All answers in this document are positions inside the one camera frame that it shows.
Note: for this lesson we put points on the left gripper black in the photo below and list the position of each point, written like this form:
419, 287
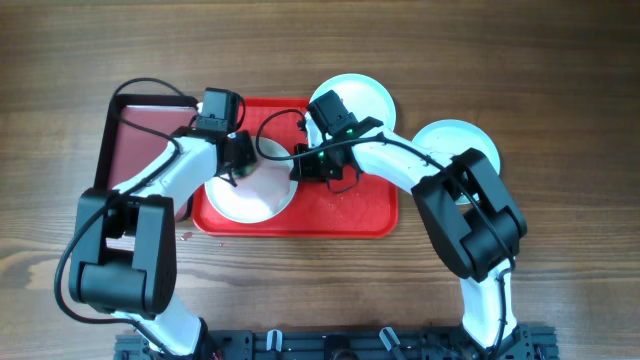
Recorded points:
247, 144

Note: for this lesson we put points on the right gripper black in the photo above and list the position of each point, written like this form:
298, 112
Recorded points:
305, 173

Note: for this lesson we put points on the white plate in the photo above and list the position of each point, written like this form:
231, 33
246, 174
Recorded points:
261, 195

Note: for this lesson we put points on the pale blue plate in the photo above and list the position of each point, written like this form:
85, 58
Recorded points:
362, 96
443, 139

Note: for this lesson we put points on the green and yellow sponge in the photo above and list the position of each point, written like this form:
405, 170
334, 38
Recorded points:
244, 171

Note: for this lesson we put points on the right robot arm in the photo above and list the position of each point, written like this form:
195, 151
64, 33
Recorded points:
472, 221

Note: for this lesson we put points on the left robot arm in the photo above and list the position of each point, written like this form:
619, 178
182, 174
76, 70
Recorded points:
121, 265

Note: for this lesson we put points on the red plastic serving tray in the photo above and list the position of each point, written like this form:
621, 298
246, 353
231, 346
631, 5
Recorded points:
355, 207

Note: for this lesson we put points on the black tray with red water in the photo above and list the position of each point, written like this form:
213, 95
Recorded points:
126, 151

